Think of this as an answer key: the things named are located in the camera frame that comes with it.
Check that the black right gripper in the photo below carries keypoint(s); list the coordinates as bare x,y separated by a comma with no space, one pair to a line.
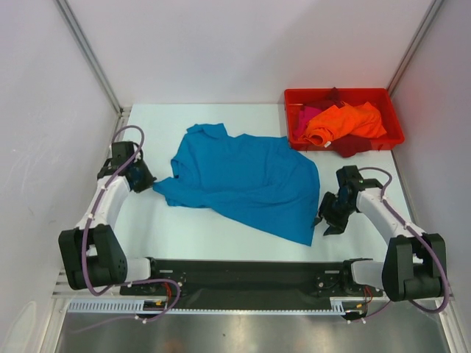
332,212

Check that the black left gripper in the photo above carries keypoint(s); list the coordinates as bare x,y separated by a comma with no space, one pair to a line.
148,182

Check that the blue polo t-shirt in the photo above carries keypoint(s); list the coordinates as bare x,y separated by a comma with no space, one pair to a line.
257,181

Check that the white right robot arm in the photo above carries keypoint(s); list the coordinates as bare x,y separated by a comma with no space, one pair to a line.
414,266

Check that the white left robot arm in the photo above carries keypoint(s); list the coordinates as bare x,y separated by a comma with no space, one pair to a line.
91,253

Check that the dark red t-shirt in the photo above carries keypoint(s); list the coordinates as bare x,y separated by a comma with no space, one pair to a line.
349,145

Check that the orange t-shirt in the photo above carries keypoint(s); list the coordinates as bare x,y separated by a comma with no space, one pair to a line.
363,121

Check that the pink t-shirt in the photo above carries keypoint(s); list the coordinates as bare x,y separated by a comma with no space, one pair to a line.
306,114

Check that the red plastic bin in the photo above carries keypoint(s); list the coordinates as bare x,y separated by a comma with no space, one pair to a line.
296,98

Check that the white slotted cable duct right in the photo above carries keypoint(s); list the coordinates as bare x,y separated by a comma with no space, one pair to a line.
359,303

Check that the white slotted cable duct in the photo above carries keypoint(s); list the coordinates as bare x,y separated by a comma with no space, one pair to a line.
117,306
359,303

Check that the white slotted cable duct left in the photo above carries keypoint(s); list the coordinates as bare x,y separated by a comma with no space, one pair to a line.
117,306

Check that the aluminium side rail left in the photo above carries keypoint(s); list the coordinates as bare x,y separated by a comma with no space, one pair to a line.
92,258

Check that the aluminium frame post left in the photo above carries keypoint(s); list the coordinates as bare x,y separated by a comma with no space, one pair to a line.
85,47

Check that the aluminium frame post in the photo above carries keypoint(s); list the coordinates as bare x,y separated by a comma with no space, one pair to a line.
425,25
85,47

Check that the aluminium frame post right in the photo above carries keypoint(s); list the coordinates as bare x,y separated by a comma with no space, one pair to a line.
425,25

